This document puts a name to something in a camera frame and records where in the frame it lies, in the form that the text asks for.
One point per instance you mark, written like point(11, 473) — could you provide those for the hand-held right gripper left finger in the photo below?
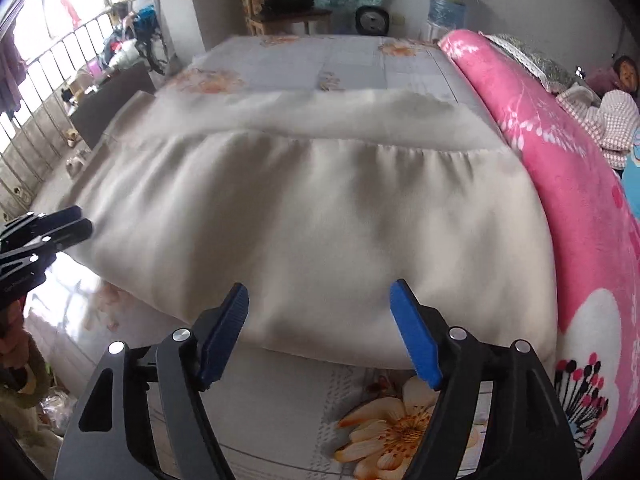
point(225, 330)

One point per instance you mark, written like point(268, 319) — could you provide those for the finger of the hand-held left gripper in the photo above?
point(50, 220)
point(65, 237)

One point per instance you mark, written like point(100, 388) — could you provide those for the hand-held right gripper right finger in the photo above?
point(415, 330)

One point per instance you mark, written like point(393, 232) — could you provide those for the cream jacket with black stripes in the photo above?
point(300, 210)

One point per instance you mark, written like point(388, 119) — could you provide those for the clothes pile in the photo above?
point(122, 52)

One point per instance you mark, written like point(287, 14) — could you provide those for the metal window railing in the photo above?
point(25, 170)

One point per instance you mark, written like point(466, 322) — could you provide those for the beige shoe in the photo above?
point(80, 166)
point(73, 139)

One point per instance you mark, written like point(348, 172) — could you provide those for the bed with floral sheet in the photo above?
point(280, 400)

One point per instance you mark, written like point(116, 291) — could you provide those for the dark cabinet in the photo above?
point(110, 105)

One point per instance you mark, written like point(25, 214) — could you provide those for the brown hanging garment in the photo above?
point(10, 75)

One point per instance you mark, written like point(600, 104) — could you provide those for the pink floral blanket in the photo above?
point(565, 210)

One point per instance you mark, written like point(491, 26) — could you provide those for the red hanging garment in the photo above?
point(72, 10)

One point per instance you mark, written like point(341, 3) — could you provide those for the blue bag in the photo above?
point(145, 20)

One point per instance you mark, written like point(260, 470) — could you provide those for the white checked knit cloth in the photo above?
point(615, 120)

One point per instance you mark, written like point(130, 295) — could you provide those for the white water dispenser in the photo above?
point(432, 32)

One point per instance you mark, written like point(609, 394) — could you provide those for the black rice cooker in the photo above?
point(372, 21)

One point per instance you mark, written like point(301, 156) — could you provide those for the wooden chair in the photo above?
point(290, 17)

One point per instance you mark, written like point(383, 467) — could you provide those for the black bag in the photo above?
point(287, 2)

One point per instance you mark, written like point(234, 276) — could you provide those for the blue water bottle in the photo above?
point(447, 0)

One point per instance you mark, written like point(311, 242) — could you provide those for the wall socket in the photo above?
point(398, 19)

